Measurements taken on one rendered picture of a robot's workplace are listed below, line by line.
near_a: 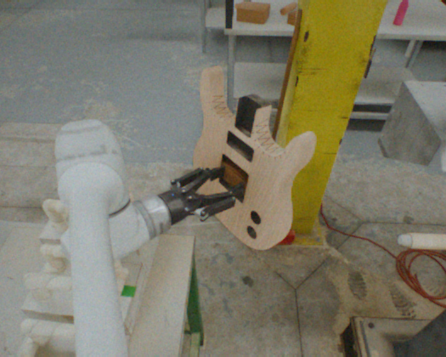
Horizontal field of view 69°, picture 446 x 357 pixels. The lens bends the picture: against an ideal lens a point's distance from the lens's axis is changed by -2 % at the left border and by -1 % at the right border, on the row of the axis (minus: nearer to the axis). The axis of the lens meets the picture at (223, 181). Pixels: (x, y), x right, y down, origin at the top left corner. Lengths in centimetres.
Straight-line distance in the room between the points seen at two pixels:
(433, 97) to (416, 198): 216
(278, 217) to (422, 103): 36
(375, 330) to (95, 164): 149
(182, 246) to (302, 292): 114
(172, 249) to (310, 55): 91
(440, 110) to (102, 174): 55
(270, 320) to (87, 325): 158
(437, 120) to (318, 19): 85
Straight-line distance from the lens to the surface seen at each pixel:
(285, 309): 201
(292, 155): 66
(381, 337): 175
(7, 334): 110
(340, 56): 146
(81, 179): 55
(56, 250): 92
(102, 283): 46
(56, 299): 98
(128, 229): 66
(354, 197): 261
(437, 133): 58
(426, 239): 79
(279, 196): 74
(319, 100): 154
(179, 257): 105
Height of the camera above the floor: 183
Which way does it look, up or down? 46 degrees down
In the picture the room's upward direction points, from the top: straight up
